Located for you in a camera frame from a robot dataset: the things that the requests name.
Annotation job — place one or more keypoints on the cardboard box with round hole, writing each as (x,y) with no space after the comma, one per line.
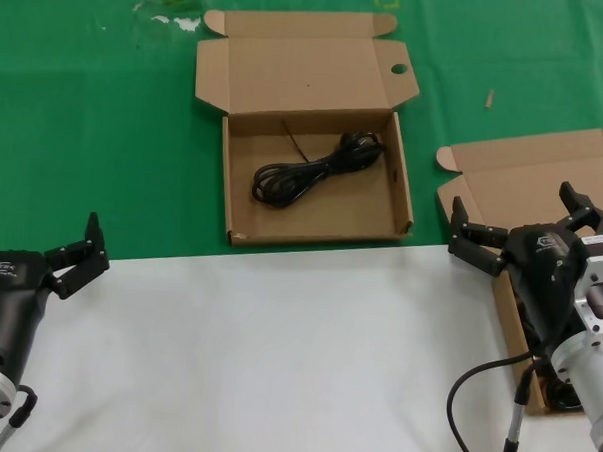
(332,207)

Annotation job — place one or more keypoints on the green table mat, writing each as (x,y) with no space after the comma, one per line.
(85,126)

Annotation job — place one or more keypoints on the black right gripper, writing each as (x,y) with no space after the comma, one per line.
(544,276)

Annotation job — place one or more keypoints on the cardboard box holding black parts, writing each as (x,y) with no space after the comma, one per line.
(524,165)

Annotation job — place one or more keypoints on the white table cloth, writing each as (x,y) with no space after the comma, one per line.
(275,360)

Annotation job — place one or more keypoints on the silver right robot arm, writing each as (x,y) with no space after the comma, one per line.
(594,389)

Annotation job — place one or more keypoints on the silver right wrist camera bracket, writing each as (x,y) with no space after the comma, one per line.
(600,271)

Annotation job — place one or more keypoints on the short wooden stick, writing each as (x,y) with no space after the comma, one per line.
(489,100)

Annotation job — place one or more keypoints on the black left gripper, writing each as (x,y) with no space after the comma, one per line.
(13,298)

